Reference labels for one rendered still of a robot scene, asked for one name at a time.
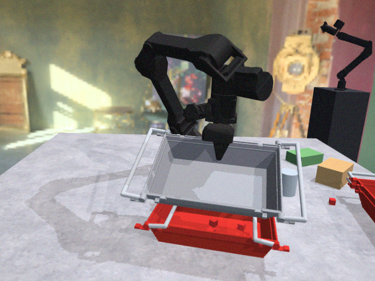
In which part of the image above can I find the tan box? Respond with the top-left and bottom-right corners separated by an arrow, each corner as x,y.
315,157 -> 354,190

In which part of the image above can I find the green flat block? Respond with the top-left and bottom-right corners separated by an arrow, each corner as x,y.
285,148 -> 324,167

